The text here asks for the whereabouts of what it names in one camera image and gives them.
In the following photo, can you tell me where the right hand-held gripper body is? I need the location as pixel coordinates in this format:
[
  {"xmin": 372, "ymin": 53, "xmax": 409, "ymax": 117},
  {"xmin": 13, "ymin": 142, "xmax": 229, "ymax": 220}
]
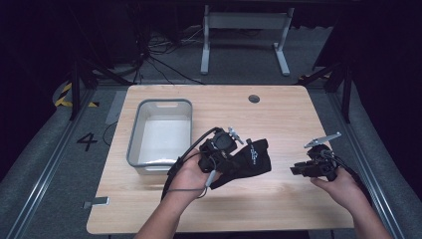
[{"xmin": 304, "ymin": 131, "xmax": 342, "ymax": 182}]

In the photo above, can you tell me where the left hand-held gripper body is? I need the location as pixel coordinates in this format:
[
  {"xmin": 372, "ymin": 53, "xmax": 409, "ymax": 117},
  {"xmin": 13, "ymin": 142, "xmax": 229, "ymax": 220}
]
[{"xmin": 198, "ymin": 126, "xmax": 245, "ymax": 173}]

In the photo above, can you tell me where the black glove with white print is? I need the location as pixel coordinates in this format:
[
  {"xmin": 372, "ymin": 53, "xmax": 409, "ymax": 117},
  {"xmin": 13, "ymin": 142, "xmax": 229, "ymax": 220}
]
[{"xmin": 228, "ymin": 137, "xmax": 273, "ymax": 182}]

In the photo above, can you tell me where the white bin with grey rim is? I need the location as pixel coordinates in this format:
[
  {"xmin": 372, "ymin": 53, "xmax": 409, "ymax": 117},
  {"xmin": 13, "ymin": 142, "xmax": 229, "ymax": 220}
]
[{"xmin": 125, "ymin": 98, "xmax": 194, "ymax": 176}]

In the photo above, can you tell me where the person's right hand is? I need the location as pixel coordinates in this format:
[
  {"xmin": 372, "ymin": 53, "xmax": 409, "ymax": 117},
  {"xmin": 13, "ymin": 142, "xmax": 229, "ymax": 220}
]
[{"xmin": 311, "ymin": 167, "xmax": 366, "ymax": 212}]

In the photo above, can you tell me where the person's left hand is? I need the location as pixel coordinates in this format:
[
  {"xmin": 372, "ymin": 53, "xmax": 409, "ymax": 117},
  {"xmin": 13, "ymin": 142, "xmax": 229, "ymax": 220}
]
[{"xmin": 168, "ymin": 148, "xmax": 222, "ymax": 202}]

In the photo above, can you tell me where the black metal stand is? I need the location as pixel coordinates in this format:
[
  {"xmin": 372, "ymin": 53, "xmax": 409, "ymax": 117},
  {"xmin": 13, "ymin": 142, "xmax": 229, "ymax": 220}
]
[
  {"xmin": 296, "ymin": 61, "xmax": 353, "ymax": 123},
  {"xmin": 68, "ymin": 56, "xmax": 133, "ymax": 121}
]

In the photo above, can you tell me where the grey floor tape strip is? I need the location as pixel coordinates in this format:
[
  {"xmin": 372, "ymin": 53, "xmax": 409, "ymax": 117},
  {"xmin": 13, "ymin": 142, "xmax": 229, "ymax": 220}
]
[{"xmin": 105, "ymin": 90, "xmax": 128, "ymax": 125}]

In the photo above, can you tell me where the yellow and black floor tape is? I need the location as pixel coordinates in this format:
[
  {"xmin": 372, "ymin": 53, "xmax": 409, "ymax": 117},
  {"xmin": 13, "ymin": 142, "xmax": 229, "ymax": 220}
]
[{"xmin": 54, "ymin": 82, "xmax": 100, "ymax": 109}]

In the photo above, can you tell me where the aluminium floor rail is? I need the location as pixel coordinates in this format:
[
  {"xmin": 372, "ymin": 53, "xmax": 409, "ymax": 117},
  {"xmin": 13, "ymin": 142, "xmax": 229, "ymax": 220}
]
[
  {"xmin": 6, "ymin": 89, "xmax": 98, "ymax": 239},
  {"xmin": 326, "ymin": 89, "xmax": 406, "ymax": 239}
]

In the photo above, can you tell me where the thin grey gripper cable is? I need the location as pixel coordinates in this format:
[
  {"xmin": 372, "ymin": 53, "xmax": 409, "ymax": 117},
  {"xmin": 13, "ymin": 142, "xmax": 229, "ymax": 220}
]
[{"xmin": 165, "ymin": 169, "xmax": 218, "ymax": 200}]

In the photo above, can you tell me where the tangle of floor cables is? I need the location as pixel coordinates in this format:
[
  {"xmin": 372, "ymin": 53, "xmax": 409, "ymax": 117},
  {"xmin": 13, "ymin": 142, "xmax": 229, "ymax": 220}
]
[{"xmin": 132, "ymin": 26, "xmax": 205, "ymax": 86}]

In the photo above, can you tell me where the small metal bracket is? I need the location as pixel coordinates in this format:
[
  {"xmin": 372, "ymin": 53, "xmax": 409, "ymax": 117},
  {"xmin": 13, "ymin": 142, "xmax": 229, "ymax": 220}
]
[{"xmin": 82, "ymin": 196, "xmax": 110, "ymax": 210}]

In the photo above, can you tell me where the white metal desk frame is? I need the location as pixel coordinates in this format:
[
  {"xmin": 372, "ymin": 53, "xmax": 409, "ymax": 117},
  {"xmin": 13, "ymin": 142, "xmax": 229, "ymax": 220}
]
[{"xmin": 199, "ymin": 4, "xmax": 296, "ymax": 77}]

